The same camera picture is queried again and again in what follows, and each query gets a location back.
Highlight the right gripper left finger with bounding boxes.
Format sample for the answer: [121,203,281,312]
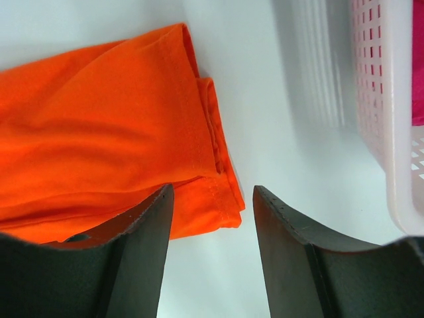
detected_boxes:
[1,185,174,317]

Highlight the white plastic basket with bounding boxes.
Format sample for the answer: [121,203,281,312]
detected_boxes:
[349,0,423,236]

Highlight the orange t-shirt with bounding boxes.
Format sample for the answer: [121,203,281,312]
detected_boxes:
[1,23,245,244]

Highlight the magenta t-shirt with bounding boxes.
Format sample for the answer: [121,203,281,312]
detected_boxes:
[412,1,423,126]

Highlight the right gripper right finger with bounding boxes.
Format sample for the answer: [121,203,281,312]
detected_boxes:
[252,185,423,317]

